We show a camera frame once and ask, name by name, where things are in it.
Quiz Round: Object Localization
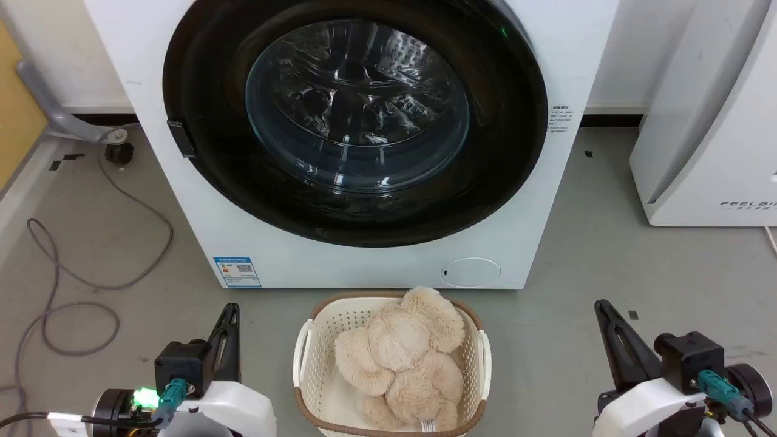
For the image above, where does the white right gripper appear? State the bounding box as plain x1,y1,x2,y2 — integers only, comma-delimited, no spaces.
592,299,708,437

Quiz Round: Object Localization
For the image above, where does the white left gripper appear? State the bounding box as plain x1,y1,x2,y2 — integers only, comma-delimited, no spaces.
163,303,277,437

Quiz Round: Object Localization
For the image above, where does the white front-load washing machine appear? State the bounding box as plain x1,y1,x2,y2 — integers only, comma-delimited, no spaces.
83,0,620,290

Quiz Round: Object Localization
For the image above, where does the black round washer door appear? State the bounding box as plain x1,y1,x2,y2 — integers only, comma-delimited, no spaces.
162,0,549,248

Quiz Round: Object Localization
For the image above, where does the blue energy label sticker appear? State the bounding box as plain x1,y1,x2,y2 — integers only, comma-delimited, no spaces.
214,256,262,288

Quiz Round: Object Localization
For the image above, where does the white laundry basket brown rim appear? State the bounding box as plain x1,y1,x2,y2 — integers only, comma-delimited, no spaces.
293,290,492,437

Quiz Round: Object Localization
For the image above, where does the oval white filter cover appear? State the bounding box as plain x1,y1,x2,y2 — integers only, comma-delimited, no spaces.
441,257,502,288

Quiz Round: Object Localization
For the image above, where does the beige plush teddy bear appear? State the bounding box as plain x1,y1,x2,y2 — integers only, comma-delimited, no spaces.
333,286,467,433

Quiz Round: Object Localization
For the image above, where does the black caster wheel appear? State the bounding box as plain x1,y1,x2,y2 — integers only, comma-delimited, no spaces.
104,141,135,166

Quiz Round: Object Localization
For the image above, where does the white air purifier appliance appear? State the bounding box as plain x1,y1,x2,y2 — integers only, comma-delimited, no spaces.
629,0,777,228

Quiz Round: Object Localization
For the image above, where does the small printed text sticker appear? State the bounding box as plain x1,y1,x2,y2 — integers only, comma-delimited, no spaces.
549,105,575,135

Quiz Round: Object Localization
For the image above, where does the grey metal furniture leg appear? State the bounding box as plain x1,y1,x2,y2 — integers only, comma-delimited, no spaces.
16,59,141,144

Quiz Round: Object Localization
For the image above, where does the yellow wooden panel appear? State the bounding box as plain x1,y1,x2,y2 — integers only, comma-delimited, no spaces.
0,18,49,192

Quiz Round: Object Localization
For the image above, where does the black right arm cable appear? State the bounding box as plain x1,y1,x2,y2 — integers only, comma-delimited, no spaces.
697,369,777,437

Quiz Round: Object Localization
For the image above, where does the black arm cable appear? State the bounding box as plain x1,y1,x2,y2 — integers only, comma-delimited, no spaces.
0,378,189,433
697,369,777,437

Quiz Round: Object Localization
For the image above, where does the grey floor cable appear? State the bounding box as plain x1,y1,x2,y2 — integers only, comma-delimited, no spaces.
0,143,175,419

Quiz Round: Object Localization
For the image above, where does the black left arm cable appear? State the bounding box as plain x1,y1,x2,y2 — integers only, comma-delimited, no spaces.
0,378,189,433

